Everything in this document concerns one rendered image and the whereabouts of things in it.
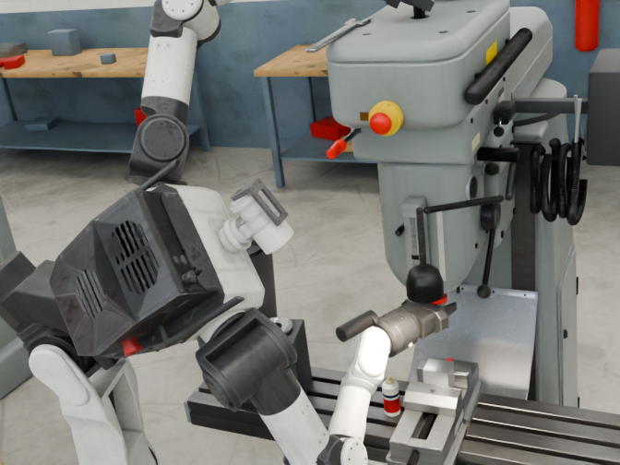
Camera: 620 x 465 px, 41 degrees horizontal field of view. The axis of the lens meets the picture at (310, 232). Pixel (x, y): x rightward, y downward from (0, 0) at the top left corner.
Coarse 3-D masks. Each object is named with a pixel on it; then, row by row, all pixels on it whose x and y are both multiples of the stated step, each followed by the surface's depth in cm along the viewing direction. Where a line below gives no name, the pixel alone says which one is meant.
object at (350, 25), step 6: (354, 18) 163; (366, 18) 162; (348, 24) 159; (354, 24) 158; (360, 24) 159; (342, 30) 154; (348, 30) 155; (330, 36) 151; (336, 36) 151; (318, 42) 147; (324, 42) 147; (330, 42) 149; (312, 48) 144; (318, 48) 144
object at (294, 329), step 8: (272, 320) 212; (280, 320) 212; (288, 320) 211; (296, 320) 213; (280, 328) 208; (288, 328) 207; (296, 328) 210; (304, 328) 214; (288, 336) 207; (296, 336) 207; (304, 336) 214; (296, 344) 206; (304, 344) 214; (296, 352) 206; (304, 352) 214; (304, 360) 214; (296, 368) 206; (304, 368) 214; (296, 376) 207; (304, 376) 214; (304, 384) 214; (304, 392) 214; (248, 400) 214
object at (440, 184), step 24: (384, 168) 169; (408, 168) 166; (432, 168) 164; (456, 168) 164; (480, 168) 174; (384, 192) 172; (408, 192) 168; (432, 192) 166; (456, 192) 166; (480, 192) 176; (384, 216) 175; (432, 216) 169; (456, 216) 168; (480, 216) 176; (384, 240) 180; (432, 240) 171; (456, 240) 170; (480, 240) 179; (432, 264) 173; (456, 264) 172
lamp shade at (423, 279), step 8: (416, 272) 157; (424, 272) 157; (432, 272) 157; (408, 280) 159; (416, 280) 157; (424, 280) 156; (432, 280) 156; (440, 280) 158; (408, 288) 159; (416, 288) 157; (424, 288) 156; (432, 288) 157; (440, 288) 158; (408, 296) 160; (416, 296) 158; (424, 296) 157; (432, 296) 157; (440, 296) 158
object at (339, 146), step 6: (354, 132) 161; (360, 132) 163; (348, 138) 158; (336, 144) 153; (342, 144) 154; (330, 150) 152; (336, 150) 152; (342, 150) 154; (330, 156) 152; (336, 156) 152
